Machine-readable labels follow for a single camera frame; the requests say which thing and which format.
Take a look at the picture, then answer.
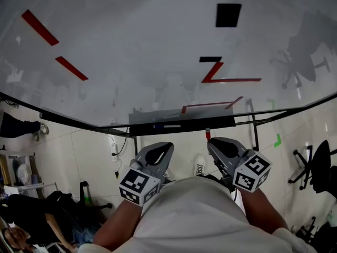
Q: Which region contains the red angled tape mark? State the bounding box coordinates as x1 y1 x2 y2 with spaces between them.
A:
201 61 262 84

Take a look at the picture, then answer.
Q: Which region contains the black tape square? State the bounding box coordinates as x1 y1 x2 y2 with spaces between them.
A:
215 3 242 28

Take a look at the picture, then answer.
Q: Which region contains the black office chair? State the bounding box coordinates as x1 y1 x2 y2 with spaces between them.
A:
288 140 337 194
296 215 337 253
47 180 114 221

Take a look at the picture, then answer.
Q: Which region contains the black power cable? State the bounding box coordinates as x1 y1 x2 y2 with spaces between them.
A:
111 134 130 157

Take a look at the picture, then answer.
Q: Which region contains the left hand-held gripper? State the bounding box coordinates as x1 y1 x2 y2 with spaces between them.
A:
118 142 175 207

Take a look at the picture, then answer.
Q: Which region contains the white whiteboard with black stand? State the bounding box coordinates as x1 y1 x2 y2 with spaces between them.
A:
0 0 337 157

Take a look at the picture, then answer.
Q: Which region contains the red tape strip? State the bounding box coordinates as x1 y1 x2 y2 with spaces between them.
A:
55 56 89 81
21 9 60 46

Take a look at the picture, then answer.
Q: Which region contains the white metal shelf rack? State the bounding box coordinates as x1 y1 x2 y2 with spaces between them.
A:
0 151 57 194

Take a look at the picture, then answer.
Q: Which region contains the white plastic bag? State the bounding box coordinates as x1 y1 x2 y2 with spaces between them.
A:
17 163 32 186

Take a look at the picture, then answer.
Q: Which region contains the person's white right shoe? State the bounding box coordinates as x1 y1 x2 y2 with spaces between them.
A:
193 153 207 178

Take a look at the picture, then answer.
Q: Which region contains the person's left forearm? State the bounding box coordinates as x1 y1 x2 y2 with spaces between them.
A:
92 200 148 251

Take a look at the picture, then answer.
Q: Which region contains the person's white shirt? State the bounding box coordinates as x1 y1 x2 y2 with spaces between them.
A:
78 177 316 253

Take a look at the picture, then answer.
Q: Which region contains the red bracket tape mark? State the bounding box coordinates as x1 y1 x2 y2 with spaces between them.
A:
181 96 244 114

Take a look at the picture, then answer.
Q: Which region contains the black marker tray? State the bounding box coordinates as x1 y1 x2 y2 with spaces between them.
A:
128 116 236 137

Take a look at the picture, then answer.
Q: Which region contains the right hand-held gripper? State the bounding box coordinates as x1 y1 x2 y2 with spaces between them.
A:
207 137 272 193

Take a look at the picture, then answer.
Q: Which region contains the person's right forearm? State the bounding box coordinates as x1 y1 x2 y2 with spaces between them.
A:
238 188 289 234

